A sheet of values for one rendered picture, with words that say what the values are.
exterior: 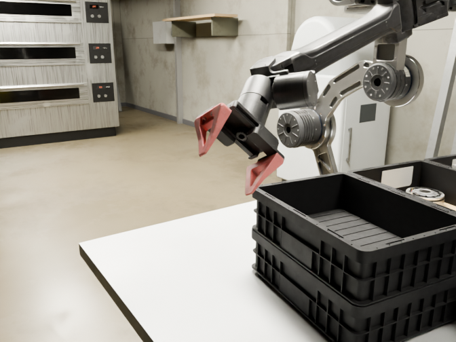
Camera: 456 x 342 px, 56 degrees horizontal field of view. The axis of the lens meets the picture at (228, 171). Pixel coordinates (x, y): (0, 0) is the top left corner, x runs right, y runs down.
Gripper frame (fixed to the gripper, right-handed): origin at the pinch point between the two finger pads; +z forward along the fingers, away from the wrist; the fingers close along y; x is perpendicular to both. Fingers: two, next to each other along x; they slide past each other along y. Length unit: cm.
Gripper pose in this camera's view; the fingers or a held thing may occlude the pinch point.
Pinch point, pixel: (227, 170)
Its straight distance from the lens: 63.7
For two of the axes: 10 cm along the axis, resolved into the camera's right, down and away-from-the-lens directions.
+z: -2.9, 7.4, -6.0
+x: -6.5, 3.1, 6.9
